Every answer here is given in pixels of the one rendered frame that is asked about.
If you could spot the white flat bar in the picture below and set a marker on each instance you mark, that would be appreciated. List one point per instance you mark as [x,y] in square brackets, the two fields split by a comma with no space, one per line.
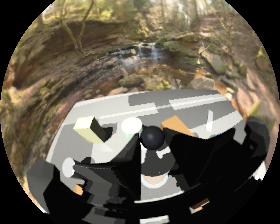
[209,121]

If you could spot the pale yellow box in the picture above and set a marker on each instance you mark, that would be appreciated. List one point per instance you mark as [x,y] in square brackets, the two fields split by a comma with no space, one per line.
[90,129]

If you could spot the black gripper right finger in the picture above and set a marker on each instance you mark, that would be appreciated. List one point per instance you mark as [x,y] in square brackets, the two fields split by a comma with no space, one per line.
[193,154]

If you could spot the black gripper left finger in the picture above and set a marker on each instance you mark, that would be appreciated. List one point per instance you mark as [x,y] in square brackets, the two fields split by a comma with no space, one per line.
[124,169]

